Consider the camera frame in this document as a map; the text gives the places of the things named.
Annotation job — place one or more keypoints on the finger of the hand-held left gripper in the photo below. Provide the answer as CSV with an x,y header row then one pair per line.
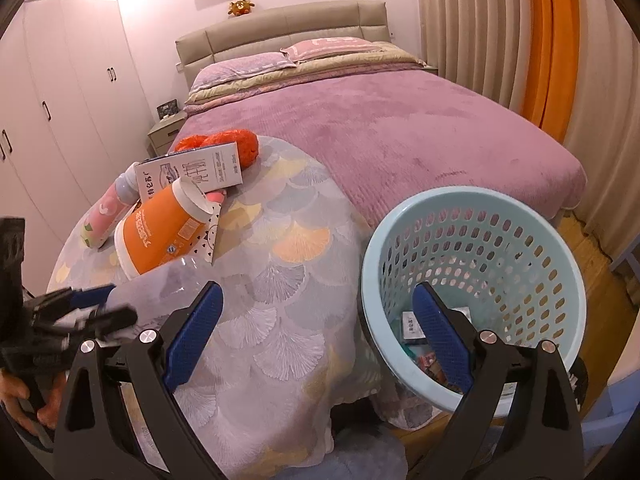
x,y
112,320
90,295

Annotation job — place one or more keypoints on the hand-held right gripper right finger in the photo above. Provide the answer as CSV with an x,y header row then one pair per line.
x,y
445,335

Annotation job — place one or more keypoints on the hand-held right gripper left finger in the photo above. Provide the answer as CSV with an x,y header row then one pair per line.
x,y
195,330

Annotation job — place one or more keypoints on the clear plastic bottle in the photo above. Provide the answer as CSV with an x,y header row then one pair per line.
x,y
160,285

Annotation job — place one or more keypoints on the pink patterned bottle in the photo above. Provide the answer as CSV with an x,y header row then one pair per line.
x,y
107,210

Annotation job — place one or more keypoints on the white triangle-print paper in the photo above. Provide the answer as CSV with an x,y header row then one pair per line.
x,y
212,240

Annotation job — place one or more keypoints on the light blue perforated basket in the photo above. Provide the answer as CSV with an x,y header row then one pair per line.
x,y
400,230

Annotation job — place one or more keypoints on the white cardboard box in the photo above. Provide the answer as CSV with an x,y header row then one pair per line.
x,y
200,167

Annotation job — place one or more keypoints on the orange mesh bag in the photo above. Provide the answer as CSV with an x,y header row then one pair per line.
x,y
240,145

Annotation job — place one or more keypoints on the person's left hand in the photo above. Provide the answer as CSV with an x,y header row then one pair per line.
x,y
14,390

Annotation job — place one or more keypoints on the red snack wrapper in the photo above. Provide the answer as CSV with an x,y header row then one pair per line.
x,y
430,367

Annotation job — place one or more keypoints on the scallop-patterned table cloth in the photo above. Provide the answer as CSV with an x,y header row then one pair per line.
x,y
280,310

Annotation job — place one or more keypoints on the white wardrobe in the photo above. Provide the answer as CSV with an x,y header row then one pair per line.
x,y
65,85

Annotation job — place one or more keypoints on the beige nightstand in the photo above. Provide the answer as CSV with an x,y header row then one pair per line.
x,y
165,135

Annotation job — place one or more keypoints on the purple bed blanket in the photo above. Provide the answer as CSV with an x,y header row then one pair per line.
x,y
400,125

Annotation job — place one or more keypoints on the purple pillow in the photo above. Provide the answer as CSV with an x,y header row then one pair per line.
x,y
240,67

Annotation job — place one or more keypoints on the folded olive quilt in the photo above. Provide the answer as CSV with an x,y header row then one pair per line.
x,y
340,67

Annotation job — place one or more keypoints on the orange curtain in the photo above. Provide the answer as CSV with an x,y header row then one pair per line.
x,y
547,50

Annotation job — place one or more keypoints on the pink pillow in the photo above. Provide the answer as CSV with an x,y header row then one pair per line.
x,y
330,47

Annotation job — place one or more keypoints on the beige padded bed headboard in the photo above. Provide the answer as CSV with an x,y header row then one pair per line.
x,y
280,30

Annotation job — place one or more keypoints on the beige curtain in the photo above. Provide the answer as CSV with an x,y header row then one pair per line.
x,y
475,20

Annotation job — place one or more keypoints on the orange flower ornament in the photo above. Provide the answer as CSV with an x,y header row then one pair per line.
x,y
241,8

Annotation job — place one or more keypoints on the dark picture frame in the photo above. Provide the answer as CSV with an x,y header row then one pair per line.
x,y
167,109

